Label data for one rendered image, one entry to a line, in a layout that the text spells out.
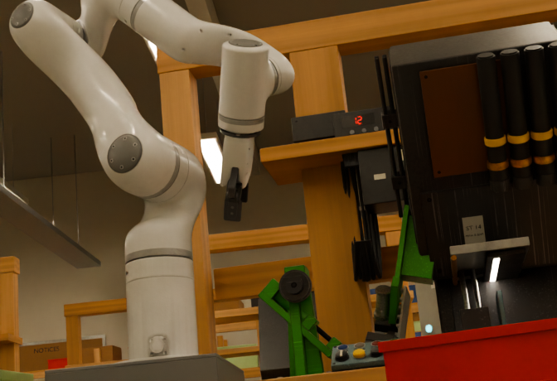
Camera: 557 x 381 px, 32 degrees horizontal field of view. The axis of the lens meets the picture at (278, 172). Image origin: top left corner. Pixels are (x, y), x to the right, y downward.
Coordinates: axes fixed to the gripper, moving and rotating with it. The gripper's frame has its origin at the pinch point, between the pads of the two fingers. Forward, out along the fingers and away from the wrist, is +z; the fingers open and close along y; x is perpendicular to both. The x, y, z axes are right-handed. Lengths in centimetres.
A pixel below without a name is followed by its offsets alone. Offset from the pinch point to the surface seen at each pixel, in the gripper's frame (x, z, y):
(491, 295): 57, 33, -41
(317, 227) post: 14, 35, -72
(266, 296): 4.6, 35.2, -31.3
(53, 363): -303, 572, -803
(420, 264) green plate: 39, 23, -32
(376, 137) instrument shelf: 27, 8, -74
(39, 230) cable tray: -288, 360, -719
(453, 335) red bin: 40.6, 8.8, 24.1
